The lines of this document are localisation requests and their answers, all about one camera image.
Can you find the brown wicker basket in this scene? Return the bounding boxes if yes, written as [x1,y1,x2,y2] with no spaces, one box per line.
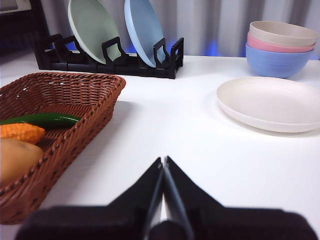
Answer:
[0,71,127,225]

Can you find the green cucumber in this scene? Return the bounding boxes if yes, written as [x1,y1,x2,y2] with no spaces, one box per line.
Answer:
[0,112,82,131]

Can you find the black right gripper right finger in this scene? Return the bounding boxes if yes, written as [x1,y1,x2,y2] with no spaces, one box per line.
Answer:
[164,155,320,240]

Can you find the orange corn cob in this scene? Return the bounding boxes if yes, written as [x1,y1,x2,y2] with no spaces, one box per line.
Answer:
[0,122,47,146]

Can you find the light blue plate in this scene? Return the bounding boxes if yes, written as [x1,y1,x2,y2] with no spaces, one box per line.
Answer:
[123,0,167,69]

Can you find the cream white plate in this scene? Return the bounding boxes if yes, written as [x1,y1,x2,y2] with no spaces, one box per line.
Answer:
[215,76,320,134]

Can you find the pale green plate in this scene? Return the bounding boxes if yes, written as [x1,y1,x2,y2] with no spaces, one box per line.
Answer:
[67,0,121,66]

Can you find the black metal shelf frame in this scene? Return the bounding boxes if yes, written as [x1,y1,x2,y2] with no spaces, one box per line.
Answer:
[0,0,50,57]

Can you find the grey curtain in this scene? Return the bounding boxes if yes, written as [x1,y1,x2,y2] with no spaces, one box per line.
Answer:
[39,0,320,58]

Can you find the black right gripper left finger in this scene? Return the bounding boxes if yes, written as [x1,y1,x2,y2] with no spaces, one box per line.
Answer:
[14,156,165,240]

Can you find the beige bowl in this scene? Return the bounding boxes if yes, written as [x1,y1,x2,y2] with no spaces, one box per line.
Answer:
[248,20,320,48]

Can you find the cream toaster oven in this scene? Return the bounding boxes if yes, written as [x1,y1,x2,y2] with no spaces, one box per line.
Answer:
[0,0,33,14]

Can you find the black dish rack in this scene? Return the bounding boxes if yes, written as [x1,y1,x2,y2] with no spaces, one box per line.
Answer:
[33,33,185,80]

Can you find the tan potato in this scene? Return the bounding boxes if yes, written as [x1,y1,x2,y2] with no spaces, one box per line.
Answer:
[0,137,45,186]

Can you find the pink bowl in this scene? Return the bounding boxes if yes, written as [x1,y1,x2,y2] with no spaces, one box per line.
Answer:
[246,33,317,54]

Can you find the blue bowl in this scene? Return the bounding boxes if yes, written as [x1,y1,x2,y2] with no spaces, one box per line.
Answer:
[245,43,315,79]

